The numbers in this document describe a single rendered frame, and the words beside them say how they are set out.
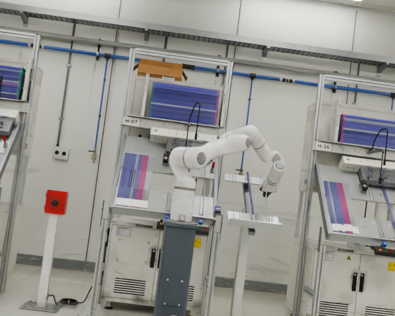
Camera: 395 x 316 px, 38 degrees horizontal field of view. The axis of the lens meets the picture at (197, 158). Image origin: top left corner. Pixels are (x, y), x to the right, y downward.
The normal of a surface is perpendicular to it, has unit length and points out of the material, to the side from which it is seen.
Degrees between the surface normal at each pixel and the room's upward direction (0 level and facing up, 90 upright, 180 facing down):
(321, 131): 90
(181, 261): 90
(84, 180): 90
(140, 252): 90
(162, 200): 48
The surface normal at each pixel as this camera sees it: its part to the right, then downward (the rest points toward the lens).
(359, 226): 0.14, -0.75
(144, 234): 0.07, -0.06
